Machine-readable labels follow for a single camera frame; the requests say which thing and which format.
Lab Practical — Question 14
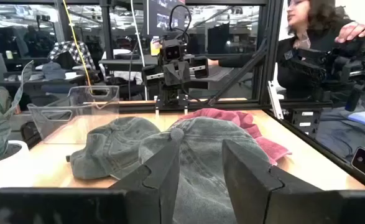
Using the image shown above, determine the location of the blue baseball cap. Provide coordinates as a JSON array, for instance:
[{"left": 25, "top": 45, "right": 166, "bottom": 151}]
[{"left": 41, "top": 61, "right": 67, "bottom": 80}]

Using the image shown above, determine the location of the black labelled control box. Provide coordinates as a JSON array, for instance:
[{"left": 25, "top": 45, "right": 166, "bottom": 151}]
[{"left": 286, "top": 108, "right": 323, "bottom": 138}]

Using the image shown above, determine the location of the yellow bottle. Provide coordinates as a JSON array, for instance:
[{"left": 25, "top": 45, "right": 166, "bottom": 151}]
[{"left": 150, "top": 35, "right": 162, "bottom": 57}]

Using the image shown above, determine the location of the clear plastic bin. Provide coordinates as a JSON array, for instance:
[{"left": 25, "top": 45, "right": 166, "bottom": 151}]
[{"left": 26, "top": 85, "right": 121, "bottom": 146}]

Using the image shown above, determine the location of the grey-green baseball cap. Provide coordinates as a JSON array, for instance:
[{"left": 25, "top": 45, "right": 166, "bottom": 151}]
[
  {"left": 138, "top": 117, "right": 272, "bottom": 224},
  {"left": 66, "top": 116, "right": 162, "bottom": 181}
]

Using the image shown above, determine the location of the black monitor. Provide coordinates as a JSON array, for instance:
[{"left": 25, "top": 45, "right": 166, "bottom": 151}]
[{"left": 143, "top": 0, "right": 187, "bottom": 37}]

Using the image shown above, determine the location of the black white plaid shirt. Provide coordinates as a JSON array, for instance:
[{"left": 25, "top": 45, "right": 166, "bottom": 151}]
[{"left": 47, "top": 40, "right": 96, "bottom": 72}]

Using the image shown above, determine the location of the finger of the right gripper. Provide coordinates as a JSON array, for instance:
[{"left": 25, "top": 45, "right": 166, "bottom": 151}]
[
  {"left": 176, "top": 61, "right": 192, "bottom": 85},
  {"left": 162, "top": 61, "right": 177, "bottom": 86}
]

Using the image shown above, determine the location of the black camera cable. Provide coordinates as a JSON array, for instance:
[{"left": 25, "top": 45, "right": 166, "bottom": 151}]
[{"left": 169, "top": 4, "right": 193, "bottom": 43}]

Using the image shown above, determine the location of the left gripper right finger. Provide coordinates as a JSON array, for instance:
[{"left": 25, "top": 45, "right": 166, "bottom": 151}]
[{"left": 221, "top": 139, "right": 323, "bottom": 224}]

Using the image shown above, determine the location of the yellow hanging cable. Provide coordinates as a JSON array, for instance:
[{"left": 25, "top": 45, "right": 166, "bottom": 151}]
[{"left": 62, "top": 0, "right": 93, "bottom": 94}]

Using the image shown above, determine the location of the person's hand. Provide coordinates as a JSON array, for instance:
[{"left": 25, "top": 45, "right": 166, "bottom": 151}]
[{"left": 334, "top": 21, "right": 365, "bottom": 44}]

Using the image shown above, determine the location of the black aluminium frame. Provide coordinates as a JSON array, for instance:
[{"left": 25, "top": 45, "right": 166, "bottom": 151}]
[{"left": 54, "top": 0, "right": 365, "bottom": 191}]

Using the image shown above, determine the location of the red baseball cap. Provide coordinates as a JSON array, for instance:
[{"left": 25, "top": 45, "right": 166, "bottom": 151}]
[
  {"left": 177, "top": 108, "right": 278, "bottom": 166},
  {"left": 243, "top": 111, "right": 292, "bottom": 158}
]

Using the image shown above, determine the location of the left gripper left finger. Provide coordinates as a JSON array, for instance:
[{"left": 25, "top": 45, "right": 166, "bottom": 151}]
[{"left": 109, "top": 136, "right": 182, "bottom": 224}]

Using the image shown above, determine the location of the dark grey laptop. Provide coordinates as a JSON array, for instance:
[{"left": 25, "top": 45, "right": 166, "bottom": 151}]
[{"left": 190, "top": 63, "right": 234, "bottom": 83}]

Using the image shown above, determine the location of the white metal bracket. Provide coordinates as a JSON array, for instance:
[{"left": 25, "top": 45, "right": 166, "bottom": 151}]
[{"left": 267, "top": 80, "right": 285, "bottom": 121}]

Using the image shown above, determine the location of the person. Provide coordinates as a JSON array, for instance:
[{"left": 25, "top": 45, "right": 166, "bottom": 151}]
[
  {"left": 23, "top": 24, "right": 56, "bottom": 58},
  {"left": 206, "top": 0, "right": 365, "bottom": 159}
]

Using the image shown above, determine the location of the white plant pot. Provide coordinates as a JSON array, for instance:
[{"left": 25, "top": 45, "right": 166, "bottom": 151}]
[{"left": 0, "top": 139, "right": 30, "bottom": 192}]

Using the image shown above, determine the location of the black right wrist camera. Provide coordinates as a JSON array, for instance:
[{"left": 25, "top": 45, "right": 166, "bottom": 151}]
[{"left": 160, "top": 39, "right": 183, "bottom": 62}]

